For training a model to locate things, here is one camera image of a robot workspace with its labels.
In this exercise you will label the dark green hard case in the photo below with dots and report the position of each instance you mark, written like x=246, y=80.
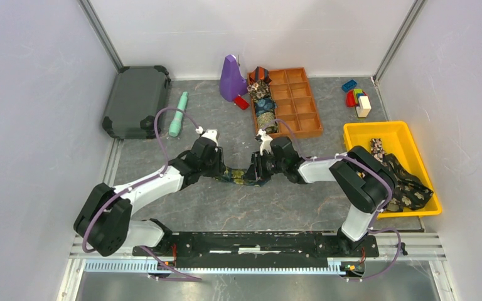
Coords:
x=138, y=93

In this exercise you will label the red block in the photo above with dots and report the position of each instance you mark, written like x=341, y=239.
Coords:
x=241, y=103

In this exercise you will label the purple metronome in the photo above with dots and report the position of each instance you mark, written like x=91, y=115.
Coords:
x=232, y=84

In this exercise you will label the colourful toy block stack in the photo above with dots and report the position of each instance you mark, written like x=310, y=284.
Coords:
x=352, y=97

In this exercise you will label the white toy block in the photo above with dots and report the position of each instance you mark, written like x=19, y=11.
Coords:
x=364, y=107

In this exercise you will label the blue toy brick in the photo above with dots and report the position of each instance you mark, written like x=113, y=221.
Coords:
x=349, y=85

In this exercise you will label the blue patterned rolled tie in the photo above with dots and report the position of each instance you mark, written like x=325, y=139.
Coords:
x=264, y=105

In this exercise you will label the pink floral dark tie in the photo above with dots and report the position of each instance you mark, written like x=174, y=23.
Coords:
x=377, y=150

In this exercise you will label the olive gold rolled tie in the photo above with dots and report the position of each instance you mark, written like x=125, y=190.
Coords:
x=266, y=122

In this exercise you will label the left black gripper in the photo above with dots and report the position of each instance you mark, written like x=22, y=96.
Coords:
x=219, y=167

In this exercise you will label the brown floral rolled tie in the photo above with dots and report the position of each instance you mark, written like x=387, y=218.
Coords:
x=259, y=90

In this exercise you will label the mint green flashlight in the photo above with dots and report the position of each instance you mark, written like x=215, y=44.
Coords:
x=176, y=123

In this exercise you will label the black gold floral tie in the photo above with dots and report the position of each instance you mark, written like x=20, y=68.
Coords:
x=409, y=191

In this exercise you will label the orange wooden compartment tray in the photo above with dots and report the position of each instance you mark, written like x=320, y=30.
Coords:
x=295, y=104

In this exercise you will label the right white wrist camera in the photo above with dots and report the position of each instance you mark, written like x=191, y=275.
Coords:
x=264, y=140

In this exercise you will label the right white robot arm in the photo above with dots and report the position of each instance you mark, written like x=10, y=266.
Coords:
x=367, y=184

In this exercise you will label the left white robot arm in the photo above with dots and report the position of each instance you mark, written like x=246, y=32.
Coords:
x=104, y=222

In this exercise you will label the yellow plastic bin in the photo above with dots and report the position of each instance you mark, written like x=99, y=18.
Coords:
x=397, y=140

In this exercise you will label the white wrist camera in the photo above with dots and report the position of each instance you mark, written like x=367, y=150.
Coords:
x=210, y=134
x=264, y=140

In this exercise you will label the orange navy striped rolled tie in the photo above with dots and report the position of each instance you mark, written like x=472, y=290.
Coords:
x=260, y=74

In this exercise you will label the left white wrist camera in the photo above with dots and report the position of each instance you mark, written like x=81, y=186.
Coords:
x=210, y=134

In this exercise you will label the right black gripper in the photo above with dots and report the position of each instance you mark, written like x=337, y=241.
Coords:
x=255, y=171

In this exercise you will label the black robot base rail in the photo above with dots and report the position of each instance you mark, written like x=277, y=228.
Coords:
x=278, y=249

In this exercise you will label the navy yellow floral tie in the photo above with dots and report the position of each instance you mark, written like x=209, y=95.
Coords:
x=237, y=176

